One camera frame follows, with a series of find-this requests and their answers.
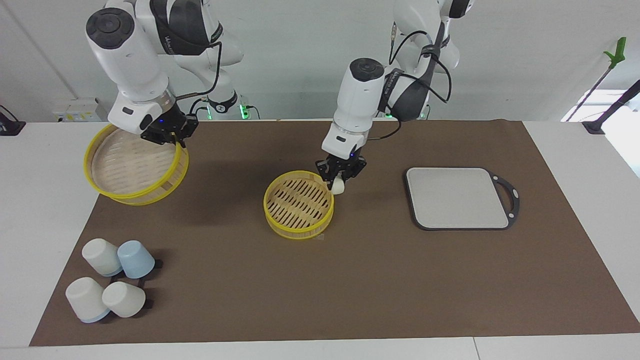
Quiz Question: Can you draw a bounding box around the black table clamp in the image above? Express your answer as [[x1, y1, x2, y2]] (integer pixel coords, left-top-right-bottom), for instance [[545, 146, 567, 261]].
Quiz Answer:
[[0, 105, 27, 137]]

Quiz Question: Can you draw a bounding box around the yellow rimmed steamer basket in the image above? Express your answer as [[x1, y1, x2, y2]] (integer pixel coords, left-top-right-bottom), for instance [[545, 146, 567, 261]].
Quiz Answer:
[[83, 123, 191, 207]]

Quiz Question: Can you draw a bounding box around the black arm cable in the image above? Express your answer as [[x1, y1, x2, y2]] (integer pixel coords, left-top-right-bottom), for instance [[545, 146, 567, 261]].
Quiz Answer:
[[175, 20, 224, 117], [367, 30, 453, 142]]

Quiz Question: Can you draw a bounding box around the white cutting board grey rim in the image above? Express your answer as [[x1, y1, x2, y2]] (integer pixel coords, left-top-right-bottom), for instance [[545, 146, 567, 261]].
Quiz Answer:
[[404, 166, 521, 232]]

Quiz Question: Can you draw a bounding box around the yellow bamboo steamer base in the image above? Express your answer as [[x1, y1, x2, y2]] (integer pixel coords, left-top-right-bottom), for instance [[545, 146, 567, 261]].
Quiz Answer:
[[263, 170, 335, 241]]

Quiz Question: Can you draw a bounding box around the brown table mat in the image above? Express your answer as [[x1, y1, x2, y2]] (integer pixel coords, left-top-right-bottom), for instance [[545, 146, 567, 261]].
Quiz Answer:
[[29, 119, 640, 347]]

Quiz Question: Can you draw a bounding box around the black pole with base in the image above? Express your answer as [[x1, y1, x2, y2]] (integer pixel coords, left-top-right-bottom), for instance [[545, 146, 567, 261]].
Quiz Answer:
[[581, 79, 640, 135]]

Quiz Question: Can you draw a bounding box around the white wall socket box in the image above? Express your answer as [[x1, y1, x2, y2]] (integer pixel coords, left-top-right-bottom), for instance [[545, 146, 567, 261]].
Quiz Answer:
[[52, 96, 103, 124]]

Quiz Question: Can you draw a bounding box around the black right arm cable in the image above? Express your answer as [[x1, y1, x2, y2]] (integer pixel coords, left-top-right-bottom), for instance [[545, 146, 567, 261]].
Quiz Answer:
[[175, 20, 224, 117]]

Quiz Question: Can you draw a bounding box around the white plastic cup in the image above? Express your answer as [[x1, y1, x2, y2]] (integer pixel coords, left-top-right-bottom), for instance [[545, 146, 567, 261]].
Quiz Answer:
[[101, 281, 147, 319], [65, 276, 112, 324], [81, 238, 123, 277]]

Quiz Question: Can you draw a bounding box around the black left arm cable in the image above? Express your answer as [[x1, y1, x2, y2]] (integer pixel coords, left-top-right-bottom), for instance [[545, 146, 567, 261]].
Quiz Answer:
[[367, 30, 453, 142]]

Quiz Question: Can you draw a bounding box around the green-tipped thin pole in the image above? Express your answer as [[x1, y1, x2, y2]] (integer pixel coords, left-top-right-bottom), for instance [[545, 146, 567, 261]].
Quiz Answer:
[[562, 36, 628, 123]]

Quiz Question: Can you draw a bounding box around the light blue plastic cup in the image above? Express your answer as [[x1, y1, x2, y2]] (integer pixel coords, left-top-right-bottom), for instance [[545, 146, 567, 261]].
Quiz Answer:
[[117, 240, 156, 279]]

